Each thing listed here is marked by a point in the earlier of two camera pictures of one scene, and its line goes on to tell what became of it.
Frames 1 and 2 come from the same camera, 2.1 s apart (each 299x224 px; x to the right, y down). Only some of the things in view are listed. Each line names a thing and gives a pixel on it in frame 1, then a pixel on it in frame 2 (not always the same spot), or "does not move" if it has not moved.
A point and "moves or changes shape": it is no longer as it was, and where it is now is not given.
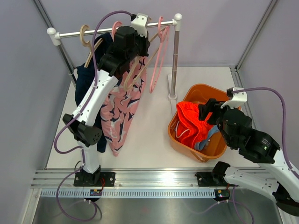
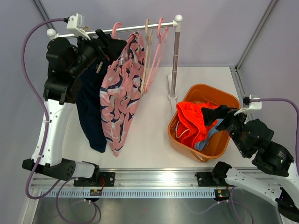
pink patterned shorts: [117, 111] does not move
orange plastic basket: [216, 148] does not move
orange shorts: [189, 128] does not move
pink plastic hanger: [153, 88] moves or changes shape
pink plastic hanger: [113, 28] does not move
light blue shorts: [200, 145] does not move
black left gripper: [145, 44] → [103, 51]
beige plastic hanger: [135, 64] → [147, 55]
